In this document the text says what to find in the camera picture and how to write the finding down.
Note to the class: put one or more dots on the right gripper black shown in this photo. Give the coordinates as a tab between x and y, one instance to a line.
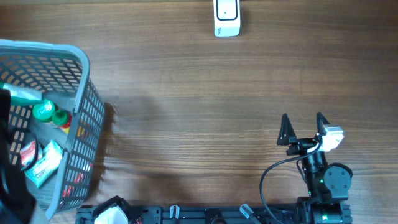
301	145

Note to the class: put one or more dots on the red sauce bottle green cap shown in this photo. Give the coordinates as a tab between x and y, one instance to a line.
62	119

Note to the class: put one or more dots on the teal wet wipes pack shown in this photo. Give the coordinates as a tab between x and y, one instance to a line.
46	165

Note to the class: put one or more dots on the green lid jar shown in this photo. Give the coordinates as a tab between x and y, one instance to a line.
43	112

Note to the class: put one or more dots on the small red white packet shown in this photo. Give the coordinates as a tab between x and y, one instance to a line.
30	154

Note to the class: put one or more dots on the green 3M gloves packet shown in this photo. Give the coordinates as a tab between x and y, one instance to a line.
23	96

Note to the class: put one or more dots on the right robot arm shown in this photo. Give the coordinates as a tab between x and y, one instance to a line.
327	184

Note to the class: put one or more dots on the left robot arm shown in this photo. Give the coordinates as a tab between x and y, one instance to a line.
18	205

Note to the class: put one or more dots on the white barcode scanner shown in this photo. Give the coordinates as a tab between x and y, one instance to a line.
227	18

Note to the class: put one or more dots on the grey plastic shopping basket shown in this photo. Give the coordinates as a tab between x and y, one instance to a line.
61	73

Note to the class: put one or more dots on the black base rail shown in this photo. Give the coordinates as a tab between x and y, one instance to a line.
117	210

